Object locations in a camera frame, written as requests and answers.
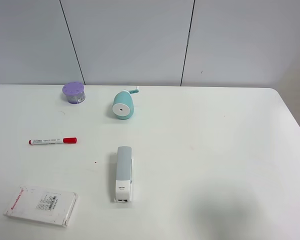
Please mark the teal egg-shaped pencil sharpener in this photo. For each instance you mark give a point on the teal egg-shaped pencil sharpener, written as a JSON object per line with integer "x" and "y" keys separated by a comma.
{"x": 123, "y": 106}

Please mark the red whiteboard marker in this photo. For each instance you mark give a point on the red whiteboard marker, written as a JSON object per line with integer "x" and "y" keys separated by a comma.
{"x": 66, "y": 140}

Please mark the purple lidded round container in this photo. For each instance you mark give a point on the purple lidded round container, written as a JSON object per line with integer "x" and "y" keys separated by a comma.
{"x": 74, "y": 92}

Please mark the white and grey stapler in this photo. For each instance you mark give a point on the white and grey stapler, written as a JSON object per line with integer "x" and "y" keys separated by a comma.
{"x": 124, "y": 175}

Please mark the white flat cardboard box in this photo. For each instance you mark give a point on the white flat cardboard box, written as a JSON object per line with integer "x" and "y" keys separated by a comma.
{"x": 42, "y": 205}

